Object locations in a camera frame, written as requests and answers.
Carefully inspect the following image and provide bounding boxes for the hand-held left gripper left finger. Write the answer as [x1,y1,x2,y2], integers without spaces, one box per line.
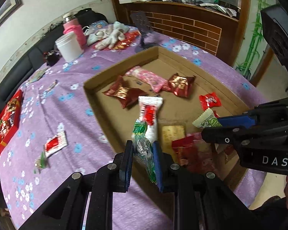
[19,139,135,230]

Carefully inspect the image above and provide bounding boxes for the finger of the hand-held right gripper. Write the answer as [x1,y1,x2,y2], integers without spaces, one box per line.
[201,122,288,146]
[217,97,288,128]

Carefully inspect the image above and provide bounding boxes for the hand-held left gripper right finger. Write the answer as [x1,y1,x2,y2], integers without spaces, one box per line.
[152,140,262,230]

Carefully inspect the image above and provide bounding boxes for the white green snack packet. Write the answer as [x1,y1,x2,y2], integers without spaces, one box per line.
[192,108,223,128]

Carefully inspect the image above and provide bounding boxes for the clear green candy packet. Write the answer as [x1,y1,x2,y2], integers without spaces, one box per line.
[132,119,158,185]

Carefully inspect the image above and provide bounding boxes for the red foil snack packet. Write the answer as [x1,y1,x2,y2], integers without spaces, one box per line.
[171,134,222,173]

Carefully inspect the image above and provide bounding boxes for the small bright red candy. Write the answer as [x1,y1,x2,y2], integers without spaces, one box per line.
[199,92,222,112]

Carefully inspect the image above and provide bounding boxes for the tan biscuit packet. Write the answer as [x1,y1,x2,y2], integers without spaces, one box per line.
[158,120,186,149]

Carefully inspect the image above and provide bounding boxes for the shallow cardboard box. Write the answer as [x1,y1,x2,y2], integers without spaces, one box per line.
[83,46,251,192]

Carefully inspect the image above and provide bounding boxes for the white red snack packet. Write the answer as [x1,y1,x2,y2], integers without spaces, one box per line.
[137,96,164,140]

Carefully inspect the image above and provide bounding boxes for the pile of assorted wrapped snacks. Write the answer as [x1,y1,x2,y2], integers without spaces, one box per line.
[0,97,22,137]

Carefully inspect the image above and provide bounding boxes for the dark red snack packet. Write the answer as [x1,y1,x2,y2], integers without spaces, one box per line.
[162,73,197,98]
[103,75,148,109]

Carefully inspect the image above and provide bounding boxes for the white red square packet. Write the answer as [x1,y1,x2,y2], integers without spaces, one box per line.
[44,131,68,159]

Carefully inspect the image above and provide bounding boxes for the small green candy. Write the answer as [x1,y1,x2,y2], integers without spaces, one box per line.
[34,152,50,174]

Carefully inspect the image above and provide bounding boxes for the pink cartoon snack packet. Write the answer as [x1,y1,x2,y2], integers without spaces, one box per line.
[125,66,167,93]

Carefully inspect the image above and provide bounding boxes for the wooden brick-pattern cabinet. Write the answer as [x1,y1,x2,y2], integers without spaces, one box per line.
[107,0,252,65]

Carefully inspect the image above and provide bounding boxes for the small white blue packet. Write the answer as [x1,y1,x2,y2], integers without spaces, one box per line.
[40,81,58,97]

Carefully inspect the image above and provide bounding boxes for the red gift box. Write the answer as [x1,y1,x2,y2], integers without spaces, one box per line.
[0,89,24,158]

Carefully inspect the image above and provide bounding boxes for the flat printed card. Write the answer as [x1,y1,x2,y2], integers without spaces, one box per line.
[29,67,48,83]

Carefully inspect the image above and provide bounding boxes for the pale work glove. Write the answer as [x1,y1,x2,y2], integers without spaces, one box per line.
[86,21,130,45]
[94,27,126,51]

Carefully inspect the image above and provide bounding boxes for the red gold foil wrapper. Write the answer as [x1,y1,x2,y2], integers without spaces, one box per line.
[103,30,140,51]

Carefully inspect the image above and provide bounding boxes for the small black box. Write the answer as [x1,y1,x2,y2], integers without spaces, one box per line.
[44,50,61,66]

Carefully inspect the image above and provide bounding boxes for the white plastic jar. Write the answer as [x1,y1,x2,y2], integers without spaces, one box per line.
[55,32,84,63]

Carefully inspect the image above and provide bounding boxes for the grey phone stand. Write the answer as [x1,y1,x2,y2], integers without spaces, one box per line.
[130,11,160,53]

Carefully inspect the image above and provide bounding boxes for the black sofa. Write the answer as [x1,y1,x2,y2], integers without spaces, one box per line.
[0,8,111,108]

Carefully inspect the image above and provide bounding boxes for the blue printed packet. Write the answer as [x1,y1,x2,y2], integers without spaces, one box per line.
[86,20,108,33]

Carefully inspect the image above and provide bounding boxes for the pink sleeved bottle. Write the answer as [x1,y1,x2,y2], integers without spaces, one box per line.
[62,14,86,48]

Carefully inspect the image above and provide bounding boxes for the black bag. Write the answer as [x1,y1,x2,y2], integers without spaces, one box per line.
[74,8,108,24]

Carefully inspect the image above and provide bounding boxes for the bamboo wall sticker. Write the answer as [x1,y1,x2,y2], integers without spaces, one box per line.
[235,0,281,77]

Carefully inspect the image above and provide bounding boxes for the framed wall picture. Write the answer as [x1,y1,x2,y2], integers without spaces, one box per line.
[0,0,23,37]

